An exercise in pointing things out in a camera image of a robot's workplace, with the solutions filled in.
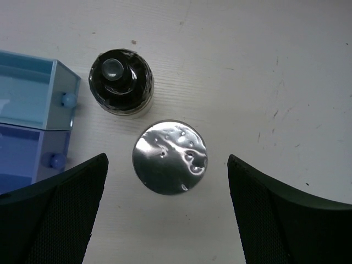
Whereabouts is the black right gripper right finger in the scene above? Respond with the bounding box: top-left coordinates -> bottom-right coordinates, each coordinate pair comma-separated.
227,155 -> 351,263

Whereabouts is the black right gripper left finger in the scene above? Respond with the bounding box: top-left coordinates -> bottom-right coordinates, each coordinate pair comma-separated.
1,153 -> 108,263

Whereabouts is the silver-lid shaker bottle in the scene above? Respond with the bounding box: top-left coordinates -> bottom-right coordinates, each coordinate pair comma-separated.
132,120 -> 208,196

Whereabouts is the dark blue organizer box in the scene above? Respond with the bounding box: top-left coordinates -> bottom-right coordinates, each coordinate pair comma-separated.
1,124 -> 70,194

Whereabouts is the light blue organizer box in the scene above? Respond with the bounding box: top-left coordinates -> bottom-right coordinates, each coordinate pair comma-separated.
1,51 -> 81,130

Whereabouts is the black-cap spice jar right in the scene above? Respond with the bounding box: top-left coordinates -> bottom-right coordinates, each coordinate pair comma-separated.
88,48 -> 154,119

